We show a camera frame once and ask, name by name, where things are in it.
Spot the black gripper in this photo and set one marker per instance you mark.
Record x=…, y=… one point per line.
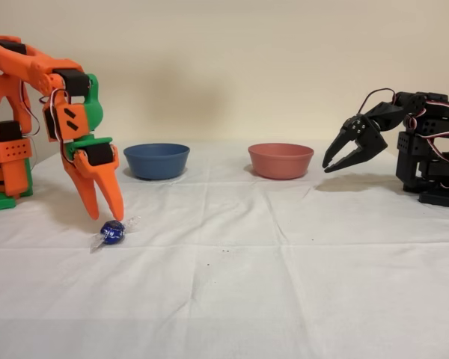
x=371, y=137

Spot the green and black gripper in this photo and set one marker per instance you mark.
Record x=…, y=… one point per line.
x=98, y=155

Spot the blue candy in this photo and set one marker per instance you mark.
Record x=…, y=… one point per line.
x=112, y=233

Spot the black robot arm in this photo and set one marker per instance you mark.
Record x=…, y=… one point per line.
x=430, y=127

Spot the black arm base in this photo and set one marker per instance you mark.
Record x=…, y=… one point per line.
x=441, y=198

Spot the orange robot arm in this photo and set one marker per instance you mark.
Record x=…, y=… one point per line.
x=13, y=149

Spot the green arm base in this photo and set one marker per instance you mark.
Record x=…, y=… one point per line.
x=0, y=203

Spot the blue bowl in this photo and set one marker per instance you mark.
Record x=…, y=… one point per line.
x=157, y=162

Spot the pink bowl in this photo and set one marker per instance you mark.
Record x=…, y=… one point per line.
x=280, y=162

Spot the white tablecloth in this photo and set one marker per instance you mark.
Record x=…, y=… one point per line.
x=224, y=280

